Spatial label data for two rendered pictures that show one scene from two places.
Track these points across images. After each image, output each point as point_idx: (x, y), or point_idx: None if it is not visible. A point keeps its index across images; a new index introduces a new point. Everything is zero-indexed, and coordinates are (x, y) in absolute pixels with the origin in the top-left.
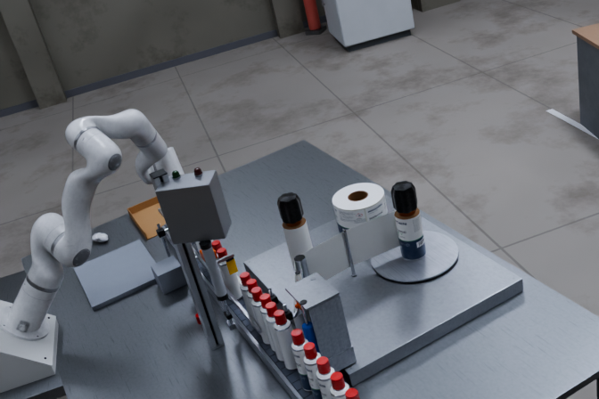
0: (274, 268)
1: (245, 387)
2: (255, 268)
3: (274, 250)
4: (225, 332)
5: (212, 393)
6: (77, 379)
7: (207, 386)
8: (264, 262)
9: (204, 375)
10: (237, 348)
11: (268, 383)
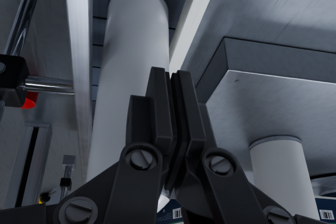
0: (240, 125)
1: (51, 167)
2: (218, 104)
3: (315, 91)
4: (63, 121)
5: (9, 159)
6: None
7: (4, 153)
8: (253, 103)
9: (3, 146)
10: (67, 143)
11: (77, 172)
